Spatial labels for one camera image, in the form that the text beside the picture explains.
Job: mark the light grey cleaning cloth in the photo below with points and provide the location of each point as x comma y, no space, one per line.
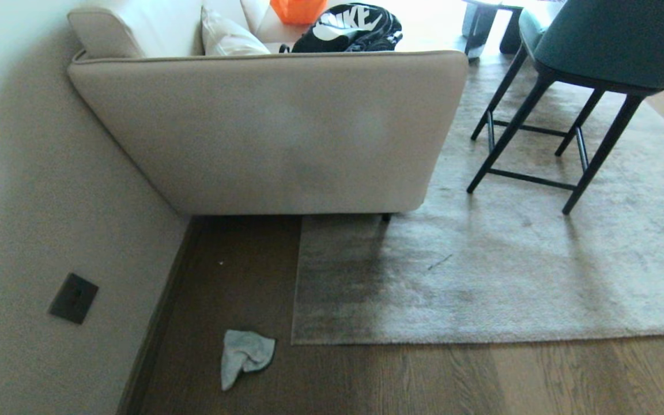
241,354

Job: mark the grey shaggy rug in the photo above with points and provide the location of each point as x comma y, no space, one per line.
510,259

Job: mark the beige fabric sofa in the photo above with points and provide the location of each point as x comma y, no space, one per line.
274,132

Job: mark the black bag with white print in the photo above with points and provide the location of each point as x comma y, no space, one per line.
350,30

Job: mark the cream cushion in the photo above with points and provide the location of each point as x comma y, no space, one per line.
228,38

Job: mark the orange bag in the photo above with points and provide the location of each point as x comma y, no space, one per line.
297,10

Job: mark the dark wooden baseboard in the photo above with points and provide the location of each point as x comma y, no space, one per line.
156,323

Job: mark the dark side table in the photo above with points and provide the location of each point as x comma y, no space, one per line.
485,23

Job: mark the teal chair with black legs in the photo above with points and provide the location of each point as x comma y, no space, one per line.
597,46

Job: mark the dark wall socket plate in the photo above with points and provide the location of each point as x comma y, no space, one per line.
73,298

